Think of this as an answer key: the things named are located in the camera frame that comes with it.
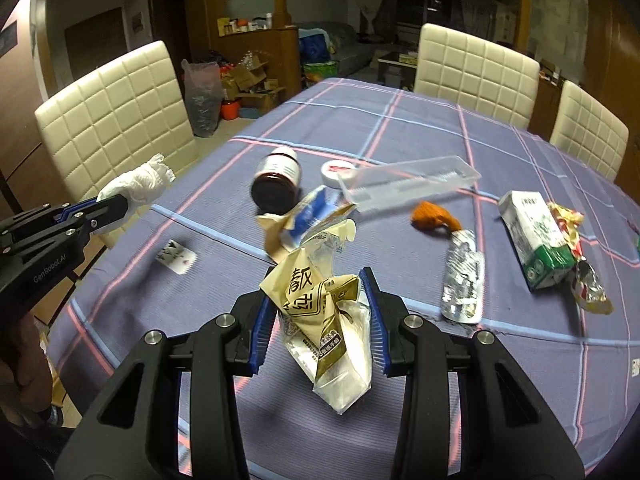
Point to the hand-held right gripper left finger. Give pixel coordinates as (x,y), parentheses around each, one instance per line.
(262,332)

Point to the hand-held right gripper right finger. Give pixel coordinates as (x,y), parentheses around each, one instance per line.
(372,320)

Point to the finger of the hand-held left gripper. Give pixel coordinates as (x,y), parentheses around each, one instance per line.
(95,202)
(107,217)

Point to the white tissue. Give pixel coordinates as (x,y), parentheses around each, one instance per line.
(140,180)

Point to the beige snack wrapper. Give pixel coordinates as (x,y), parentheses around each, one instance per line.
(310,285)

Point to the clear plastic tray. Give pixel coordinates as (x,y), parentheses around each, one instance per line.
(415,180)

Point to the red gold checkered wrapper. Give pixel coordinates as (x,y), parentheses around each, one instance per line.
(590,285)

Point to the person's left hand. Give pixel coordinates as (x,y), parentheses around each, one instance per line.
(25,360)

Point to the small white printed sachet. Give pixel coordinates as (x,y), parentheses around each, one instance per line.
(175,257)

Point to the cream quilted chair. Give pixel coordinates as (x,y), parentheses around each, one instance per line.
(475,70)
(590,130)
(115,110)

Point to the silver blister pack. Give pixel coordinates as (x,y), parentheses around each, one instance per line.
(462,280)

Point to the orange crumpled scrap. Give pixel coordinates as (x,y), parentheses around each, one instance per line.
(432,217)

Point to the blue white torn wrapper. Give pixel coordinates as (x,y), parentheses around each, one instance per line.
(312,212)

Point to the brown medicine bottle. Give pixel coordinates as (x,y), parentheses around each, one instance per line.
(275,185)

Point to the translucent plastic bag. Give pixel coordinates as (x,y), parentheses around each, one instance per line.
(202,100)

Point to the white jar lid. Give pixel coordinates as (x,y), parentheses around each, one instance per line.
(331,172)

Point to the orange bucket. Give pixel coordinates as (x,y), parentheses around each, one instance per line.
(230,111)

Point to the wooden door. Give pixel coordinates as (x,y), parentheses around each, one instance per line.
(95,37)

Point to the green white carton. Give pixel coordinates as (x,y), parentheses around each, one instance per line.
(535,230)

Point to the pile of cardboard boxes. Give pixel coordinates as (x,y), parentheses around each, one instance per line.
(252,87)

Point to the plaid purple tablecloth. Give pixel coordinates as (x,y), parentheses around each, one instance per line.
(400,120)

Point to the group of small bottles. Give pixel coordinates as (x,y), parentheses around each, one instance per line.
(240,26)

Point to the wooden partition cabinet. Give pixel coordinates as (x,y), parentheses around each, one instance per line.
(280,55)

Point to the green shopping bag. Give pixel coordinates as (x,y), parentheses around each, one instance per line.
(320,71)

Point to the low coffee table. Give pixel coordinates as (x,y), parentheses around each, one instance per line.
(395,62)

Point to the blue cooler bag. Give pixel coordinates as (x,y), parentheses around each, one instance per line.
(314,47)

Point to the grey sofa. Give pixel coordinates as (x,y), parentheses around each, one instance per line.
(350,42)

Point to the white curtain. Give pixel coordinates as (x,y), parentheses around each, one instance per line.
(370,7)

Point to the wooden pillar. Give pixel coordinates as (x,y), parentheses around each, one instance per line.
(524,5)

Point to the wooden wardrobe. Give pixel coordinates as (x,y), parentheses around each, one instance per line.
(615,60)

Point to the small wall picture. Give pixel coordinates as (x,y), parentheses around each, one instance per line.
(138,24)

